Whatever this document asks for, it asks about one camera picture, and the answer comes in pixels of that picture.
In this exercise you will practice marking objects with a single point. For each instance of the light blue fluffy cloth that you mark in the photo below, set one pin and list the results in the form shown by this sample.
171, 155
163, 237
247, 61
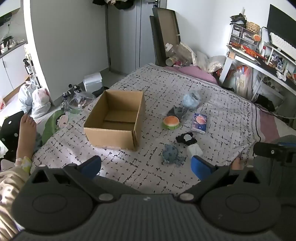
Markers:
190, 100

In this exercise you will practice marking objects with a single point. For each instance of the green cartoon cushion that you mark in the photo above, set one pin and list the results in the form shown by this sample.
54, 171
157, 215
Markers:
54, 125

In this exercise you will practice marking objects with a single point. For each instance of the brown cardboard box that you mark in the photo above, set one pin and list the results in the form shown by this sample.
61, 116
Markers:
108, 136

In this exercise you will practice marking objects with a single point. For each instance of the black tripod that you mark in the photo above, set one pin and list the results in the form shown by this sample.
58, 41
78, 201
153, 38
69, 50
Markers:
70, 91

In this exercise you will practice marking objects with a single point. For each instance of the white keyboard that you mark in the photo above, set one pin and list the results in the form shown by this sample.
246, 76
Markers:
283, 44

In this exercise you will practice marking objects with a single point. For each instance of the paper cup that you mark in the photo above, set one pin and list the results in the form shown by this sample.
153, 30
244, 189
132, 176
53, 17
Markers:
170, 61

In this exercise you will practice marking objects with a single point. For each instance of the white desk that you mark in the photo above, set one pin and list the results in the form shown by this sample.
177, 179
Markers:
259, 64

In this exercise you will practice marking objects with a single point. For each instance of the woven basket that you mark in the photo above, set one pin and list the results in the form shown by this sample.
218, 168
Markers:
252, 26

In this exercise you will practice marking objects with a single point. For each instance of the grey kitchen cabinet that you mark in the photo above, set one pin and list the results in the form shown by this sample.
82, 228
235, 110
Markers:
11, 62

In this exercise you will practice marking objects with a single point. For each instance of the dark grey cloth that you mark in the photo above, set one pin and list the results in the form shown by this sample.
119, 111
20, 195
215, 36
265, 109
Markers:
179, 112

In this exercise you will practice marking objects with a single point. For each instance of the clear plastic bag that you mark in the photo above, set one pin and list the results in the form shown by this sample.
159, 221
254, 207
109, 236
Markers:
78, 102

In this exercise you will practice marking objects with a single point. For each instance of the bare foot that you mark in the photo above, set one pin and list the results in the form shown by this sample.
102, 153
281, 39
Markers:
25, 139

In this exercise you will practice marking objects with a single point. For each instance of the white trash bags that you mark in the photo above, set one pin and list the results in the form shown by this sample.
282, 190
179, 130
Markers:
38, 102

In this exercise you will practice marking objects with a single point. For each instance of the person's right foot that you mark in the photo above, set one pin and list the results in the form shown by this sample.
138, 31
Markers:
237, 163

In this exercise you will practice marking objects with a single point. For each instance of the black monitor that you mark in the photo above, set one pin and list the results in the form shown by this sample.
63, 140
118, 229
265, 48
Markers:
282, 20

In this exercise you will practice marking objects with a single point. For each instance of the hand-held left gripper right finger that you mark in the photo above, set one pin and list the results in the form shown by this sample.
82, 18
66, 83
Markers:
198, 166

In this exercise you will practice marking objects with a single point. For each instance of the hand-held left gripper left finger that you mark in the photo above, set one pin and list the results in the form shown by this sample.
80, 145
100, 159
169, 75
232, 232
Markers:
91, 165

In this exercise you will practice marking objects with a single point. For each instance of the black bag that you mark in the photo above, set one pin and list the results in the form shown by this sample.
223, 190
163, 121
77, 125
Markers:
99, 91

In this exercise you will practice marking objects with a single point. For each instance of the grey door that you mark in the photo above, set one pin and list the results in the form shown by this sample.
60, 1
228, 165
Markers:
129, 34

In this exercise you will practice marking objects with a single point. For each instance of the white sock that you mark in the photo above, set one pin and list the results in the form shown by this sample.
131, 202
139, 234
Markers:
194, 149

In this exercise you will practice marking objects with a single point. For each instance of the black dice cushion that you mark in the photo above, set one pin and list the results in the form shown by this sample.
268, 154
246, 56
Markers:
10, 129

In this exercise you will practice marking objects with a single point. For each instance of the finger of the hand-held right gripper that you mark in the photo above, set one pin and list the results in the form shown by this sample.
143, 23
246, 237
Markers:
268, 150

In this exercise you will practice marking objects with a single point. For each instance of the white box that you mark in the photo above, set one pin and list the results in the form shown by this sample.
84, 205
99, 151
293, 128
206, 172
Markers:
92, 81

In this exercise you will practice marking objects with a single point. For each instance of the pink pillow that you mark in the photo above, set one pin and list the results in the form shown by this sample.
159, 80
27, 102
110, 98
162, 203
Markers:
198, 74

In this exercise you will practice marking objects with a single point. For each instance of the clear drawer organizer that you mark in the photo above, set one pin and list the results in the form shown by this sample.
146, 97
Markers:
240, 34

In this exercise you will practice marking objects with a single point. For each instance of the black scrunchie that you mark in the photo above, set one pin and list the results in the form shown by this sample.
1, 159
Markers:
181, 139

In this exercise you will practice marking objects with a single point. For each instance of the leaning brown board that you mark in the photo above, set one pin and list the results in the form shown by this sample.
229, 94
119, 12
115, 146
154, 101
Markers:
166, 27

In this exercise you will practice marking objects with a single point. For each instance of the blue-grey octopus plush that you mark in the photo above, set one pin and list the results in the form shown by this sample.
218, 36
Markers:
170, 154

